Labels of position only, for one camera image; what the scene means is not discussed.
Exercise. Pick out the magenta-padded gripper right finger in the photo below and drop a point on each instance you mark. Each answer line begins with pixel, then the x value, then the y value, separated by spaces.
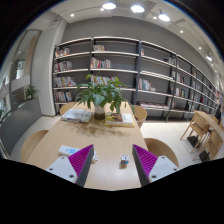
pixel 151 165

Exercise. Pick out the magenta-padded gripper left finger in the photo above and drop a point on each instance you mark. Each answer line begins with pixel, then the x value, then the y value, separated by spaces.
pixel 71 165

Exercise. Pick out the white charger block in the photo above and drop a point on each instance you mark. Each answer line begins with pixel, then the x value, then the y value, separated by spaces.
pixel 124 159

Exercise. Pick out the white power strip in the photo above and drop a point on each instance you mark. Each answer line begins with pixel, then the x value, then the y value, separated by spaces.
pixel 65 150

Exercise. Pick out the round-backed wooden chair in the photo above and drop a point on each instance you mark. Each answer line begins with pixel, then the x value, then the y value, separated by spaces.
pixel 31 145
pixel 66 107
pixel 140 115
pixel 163 150

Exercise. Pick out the white-covered book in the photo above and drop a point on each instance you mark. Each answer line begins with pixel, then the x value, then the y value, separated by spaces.
pixel 76 115

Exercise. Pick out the yellow-covered book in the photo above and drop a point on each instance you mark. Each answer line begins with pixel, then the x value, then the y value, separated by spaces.
pixel 120 120

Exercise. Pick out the slatted wooden chair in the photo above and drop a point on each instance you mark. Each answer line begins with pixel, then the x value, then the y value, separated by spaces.
pixel 215 143
pixel 198 126

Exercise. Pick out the large potted green plant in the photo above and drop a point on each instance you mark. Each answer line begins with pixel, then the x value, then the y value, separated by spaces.
pixel 100 95

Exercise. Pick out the small potted green plant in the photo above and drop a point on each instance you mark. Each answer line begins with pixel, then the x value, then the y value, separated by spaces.
pixel 31 91

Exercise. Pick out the grey bookshelf unit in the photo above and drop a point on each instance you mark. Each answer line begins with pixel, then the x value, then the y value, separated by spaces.
pixel 156 66

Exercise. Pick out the ceiling lights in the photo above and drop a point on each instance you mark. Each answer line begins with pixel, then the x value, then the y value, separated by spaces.
pixel 137 8

